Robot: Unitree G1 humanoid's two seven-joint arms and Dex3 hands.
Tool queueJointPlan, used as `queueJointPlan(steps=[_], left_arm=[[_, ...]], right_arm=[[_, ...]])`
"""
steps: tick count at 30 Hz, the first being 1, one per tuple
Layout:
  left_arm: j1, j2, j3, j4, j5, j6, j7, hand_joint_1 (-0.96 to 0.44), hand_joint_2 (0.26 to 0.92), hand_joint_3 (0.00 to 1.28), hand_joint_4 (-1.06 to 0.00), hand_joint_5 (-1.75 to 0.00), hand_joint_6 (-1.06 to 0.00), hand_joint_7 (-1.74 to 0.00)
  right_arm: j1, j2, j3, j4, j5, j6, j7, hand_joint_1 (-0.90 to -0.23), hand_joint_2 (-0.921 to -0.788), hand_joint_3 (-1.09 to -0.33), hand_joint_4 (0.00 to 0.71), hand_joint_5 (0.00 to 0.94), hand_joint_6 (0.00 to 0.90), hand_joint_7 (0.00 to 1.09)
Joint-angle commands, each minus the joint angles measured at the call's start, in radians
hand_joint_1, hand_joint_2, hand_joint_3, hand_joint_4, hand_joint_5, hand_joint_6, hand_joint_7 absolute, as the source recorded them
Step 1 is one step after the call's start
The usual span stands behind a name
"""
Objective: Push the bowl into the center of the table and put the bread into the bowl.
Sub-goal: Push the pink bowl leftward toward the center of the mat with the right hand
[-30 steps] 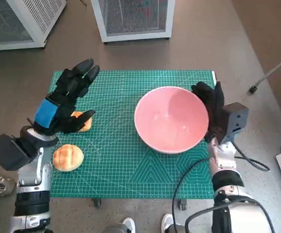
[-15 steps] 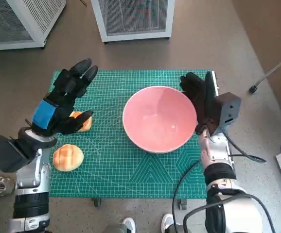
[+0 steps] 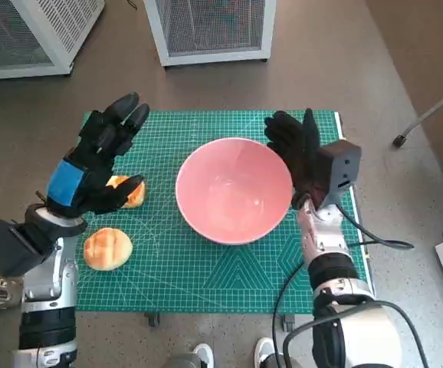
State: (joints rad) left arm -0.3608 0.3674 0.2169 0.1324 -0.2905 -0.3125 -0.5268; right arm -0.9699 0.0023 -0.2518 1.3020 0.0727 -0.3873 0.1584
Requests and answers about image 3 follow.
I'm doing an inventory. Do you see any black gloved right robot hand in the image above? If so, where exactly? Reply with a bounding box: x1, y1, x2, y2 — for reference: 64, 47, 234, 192
264, 108, 328, 210

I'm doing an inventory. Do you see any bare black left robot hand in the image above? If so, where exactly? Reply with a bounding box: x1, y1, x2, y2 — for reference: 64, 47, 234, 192
44, 91, 151, 218

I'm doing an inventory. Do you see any long orange toy bread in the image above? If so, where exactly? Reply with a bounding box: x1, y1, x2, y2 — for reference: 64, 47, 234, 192
105, 175, 146, 210

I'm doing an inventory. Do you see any pink bowl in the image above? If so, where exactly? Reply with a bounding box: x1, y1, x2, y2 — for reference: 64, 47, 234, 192
175, 137, 294, 246

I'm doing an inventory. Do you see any round pale toy bread bun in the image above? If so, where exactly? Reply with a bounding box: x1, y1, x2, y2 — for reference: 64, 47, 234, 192
83, 227, 133, 272

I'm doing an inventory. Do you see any green cutting mat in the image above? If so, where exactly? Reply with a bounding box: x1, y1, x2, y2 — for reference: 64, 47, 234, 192
74, 110, 370, 315

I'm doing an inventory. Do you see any large white mesh cabinet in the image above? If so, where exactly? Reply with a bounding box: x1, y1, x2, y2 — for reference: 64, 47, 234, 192
0, 0, 106, 82

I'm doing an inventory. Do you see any small white mesh cabinet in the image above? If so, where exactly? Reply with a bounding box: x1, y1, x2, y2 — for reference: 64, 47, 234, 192
143, 0, 277, 68

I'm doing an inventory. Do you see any white robot foot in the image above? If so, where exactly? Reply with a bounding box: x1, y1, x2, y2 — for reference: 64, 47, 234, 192
192, 343, 215, 368
254, 337, 280, 368

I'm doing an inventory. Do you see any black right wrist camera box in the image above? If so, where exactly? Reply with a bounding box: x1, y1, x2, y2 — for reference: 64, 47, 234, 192
316, 139, 363, 211

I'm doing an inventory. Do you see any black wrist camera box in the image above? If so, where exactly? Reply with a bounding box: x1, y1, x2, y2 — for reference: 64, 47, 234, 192
0, 218, 60, 277
316, 139, 363, 211

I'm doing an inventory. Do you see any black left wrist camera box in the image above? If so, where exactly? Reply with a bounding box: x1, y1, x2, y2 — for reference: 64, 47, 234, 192
0, 218, 60, 277

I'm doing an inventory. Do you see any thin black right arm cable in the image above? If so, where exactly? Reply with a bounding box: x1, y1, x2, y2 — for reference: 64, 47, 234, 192
271, 205, 416, 368

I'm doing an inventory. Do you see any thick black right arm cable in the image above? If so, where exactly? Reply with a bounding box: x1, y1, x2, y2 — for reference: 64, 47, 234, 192
284, 301, 429, 368

